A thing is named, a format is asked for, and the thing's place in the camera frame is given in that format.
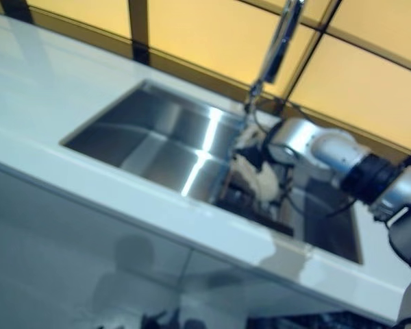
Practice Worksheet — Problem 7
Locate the black silver robot right hand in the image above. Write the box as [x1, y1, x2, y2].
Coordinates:
[233, 125, 275, 172]

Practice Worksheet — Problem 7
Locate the black sink dish rack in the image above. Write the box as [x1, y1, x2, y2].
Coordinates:
[217, 164, 295, 238]

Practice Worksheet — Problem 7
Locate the stainless steel sink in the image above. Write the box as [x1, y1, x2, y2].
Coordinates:
[60, 79, 364, 265]

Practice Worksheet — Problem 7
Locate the chrome kitchen faucet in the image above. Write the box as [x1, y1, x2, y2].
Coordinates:
[242, 0, 308, 114]

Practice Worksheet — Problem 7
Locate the white glossy cabinet door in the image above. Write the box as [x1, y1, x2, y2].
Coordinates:
[0, 163, 197, 329]
[179, 249, 334, 329]

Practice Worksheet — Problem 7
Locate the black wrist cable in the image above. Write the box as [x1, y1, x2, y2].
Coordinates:
[252, 102, 359, 220]

